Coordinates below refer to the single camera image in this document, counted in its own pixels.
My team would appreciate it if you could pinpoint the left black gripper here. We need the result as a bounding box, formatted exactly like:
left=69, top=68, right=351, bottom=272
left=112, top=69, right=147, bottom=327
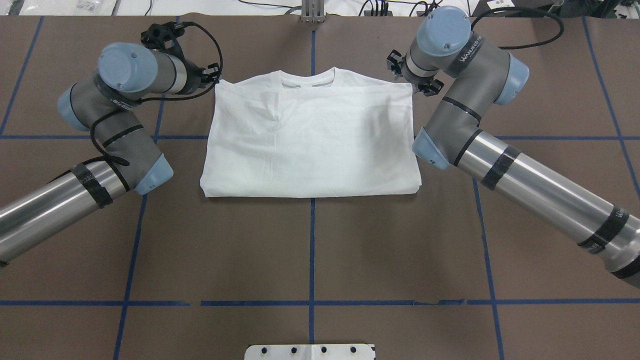
left=141, top=22, right=222, bottom=96

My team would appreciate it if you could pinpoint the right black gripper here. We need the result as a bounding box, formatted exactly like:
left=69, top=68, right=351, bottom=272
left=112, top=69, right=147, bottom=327
left=386, top=49, right=444, bottom=97

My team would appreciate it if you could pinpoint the white printed t-shirt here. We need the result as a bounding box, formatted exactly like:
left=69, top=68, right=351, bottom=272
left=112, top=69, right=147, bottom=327
left=199, top=67, right=422, bottom=198

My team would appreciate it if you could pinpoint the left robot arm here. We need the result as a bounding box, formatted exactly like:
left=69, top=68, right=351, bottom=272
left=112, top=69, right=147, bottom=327
left=0, top=21, right=224, bottom=268

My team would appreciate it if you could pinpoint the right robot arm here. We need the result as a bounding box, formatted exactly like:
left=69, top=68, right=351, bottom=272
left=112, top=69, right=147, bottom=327
left=398, top=6, right=639, bottom=296

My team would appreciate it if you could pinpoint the clear plastic bag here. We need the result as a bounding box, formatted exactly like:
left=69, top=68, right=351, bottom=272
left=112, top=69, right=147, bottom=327
left=0, top=0, right=121, bottom=16

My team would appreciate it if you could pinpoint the aluminium frame post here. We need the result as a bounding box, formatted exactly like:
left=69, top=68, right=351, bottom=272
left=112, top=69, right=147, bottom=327
left=301, top=0, right=326, bottom=24

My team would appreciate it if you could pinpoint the white camera post with base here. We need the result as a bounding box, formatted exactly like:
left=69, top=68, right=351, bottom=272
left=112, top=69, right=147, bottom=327
left=244, top=343, right=377, bottom=360

